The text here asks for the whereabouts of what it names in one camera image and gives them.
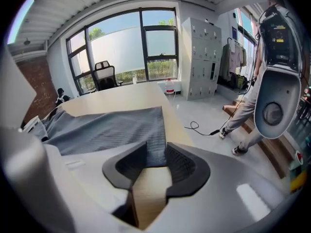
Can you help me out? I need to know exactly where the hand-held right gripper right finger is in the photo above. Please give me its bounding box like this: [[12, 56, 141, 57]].
[[150, 141, 287, 233]]

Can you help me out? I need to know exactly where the grey robe garment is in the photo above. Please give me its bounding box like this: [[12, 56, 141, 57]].
[[31, 105, 167, 168]]

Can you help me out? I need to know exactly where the black cable with adapter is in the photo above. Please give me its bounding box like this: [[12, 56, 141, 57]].
[[184, 76, 256, 136]]

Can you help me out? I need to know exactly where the wooden step platform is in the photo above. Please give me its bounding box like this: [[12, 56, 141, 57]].
[[222, 98, 294, 179]]

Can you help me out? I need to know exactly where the black office chair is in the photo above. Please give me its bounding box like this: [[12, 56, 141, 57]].
[[93, 60, 123, 92]]

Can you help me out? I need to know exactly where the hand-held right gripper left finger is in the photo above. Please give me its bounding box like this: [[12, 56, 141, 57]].
[[45, 141, 148, 215]]

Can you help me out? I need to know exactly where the clear water jug red cap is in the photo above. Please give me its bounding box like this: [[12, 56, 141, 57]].
[[165, 78, 176, 96]]

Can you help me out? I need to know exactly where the black framed window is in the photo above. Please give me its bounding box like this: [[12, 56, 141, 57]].
[[66, 7, 179, 98]]

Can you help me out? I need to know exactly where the yellow container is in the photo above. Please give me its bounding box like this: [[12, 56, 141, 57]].
[[290, 171, 308, 193]]

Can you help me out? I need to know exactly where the clothes rack with garments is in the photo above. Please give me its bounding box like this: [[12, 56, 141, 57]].
[[218, 37, 247, 89]]

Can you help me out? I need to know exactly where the white desk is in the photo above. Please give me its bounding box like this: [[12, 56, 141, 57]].
[[23, 115, 41, 133]]

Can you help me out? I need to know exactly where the long ceiling light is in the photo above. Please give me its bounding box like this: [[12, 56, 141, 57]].
[[7, 0, 35, 45]]

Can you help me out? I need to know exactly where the grey locker cabinet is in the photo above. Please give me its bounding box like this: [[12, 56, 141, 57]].
[[181, 17, 222, 101]]

